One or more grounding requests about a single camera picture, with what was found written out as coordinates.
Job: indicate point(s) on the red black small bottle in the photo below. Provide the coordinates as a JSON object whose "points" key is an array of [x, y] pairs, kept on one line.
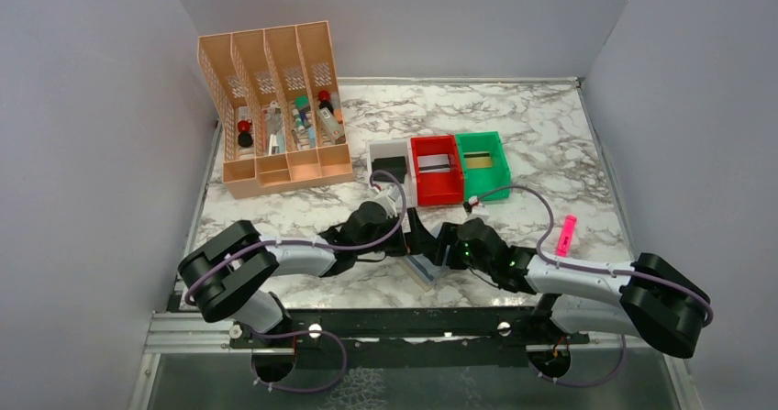
{"points": [[324, 99]]}

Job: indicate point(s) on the red capped black bottle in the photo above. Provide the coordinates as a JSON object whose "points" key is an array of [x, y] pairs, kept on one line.
{"points": [[244, 137]]}

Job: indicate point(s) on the black cards in white bin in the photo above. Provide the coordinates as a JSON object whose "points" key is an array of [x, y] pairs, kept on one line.
{"points": [[396, 165]]}

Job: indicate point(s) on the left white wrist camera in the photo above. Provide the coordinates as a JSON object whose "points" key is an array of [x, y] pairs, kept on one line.
{"points": [[390, 197]]}

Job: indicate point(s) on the white plastic bin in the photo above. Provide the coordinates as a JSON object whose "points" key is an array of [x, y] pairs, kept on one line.
{"points": [[388, 148]]}

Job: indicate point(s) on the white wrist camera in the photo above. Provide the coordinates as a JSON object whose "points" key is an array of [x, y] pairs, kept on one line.
{"points": [[474, 208], [390, 197]]}

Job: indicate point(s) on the silver items in organizer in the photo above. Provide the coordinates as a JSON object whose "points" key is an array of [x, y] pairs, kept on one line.
{"points": [[273, 129]]}

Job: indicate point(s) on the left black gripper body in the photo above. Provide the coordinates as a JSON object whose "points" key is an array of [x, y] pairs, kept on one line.
{"points": [[394, 247]]}

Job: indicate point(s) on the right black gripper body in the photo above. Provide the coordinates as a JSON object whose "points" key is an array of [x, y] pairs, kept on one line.
{"points": [[460, 258]]}

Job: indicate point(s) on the peach desk file organizer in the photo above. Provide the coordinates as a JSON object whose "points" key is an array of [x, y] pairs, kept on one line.
{"points": [[277, 97]]}

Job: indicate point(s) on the black metal base rail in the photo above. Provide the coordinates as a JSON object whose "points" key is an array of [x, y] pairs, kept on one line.
{"points": [[411, 337]]}

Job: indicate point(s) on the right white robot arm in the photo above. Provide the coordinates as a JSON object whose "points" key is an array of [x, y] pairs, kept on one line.
{"points": [[647, 298]]}

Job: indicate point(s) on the silver card in red bin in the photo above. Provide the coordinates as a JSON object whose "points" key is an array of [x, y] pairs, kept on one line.
{"points": [[434, 163]]}

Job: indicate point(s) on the gold card in green bin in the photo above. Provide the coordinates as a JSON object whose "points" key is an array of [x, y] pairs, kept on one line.
{"points": [[478, 160]]}

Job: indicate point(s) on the pink marker pen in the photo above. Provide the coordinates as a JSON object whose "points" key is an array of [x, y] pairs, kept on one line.
{"points": [[566, 236]]}

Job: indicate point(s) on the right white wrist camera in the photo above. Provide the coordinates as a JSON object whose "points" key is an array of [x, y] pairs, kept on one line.
{"points": [[474, 208]]}

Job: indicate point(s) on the red plastic bin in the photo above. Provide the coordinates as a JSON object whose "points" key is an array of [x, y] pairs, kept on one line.
{"points": [[438, 188]]}

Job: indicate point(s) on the green capped tube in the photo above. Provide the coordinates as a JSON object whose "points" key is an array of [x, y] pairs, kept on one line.
{"points": [[303, 124]]}

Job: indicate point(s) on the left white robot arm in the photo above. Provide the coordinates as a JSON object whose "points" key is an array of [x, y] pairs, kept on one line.
{"points": [[224, 276]]}

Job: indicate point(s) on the green plastic bin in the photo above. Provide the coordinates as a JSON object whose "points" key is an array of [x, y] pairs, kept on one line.
{"points": [[482, 181]]}

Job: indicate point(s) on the white box in organizer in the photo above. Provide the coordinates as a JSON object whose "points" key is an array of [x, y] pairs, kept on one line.
{"points": [[333, 129]]}

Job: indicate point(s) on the beige card holder wallet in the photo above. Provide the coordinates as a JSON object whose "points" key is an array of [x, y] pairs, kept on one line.
{"points": [[423, 272]]}

